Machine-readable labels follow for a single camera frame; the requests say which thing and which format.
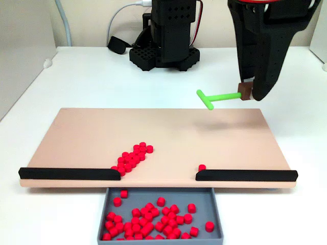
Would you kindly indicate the green T-shaped pusher tool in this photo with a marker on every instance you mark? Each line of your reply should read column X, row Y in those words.
column 224, row 97

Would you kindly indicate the grey tray container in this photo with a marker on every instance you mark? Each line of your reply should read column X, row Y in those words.
column 143, row 196

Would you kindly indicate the black plug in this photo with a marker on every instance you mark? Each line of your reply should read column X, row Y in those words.
column 116, row 45

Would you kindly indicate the beige flat board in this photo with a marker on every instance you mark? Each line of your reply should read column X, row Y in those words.
column 102, row 132

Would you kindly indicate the grey tube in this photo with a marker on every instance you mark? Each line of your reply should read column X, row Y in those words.
column 67, row 30

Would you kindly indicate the small white knob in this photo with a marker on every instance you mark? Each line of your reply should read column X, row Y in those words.
column 47, row 63

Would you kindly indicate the black guide rail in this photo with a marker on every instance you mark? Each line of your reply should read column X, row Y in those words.
column 69, row 174
column 245, row 175

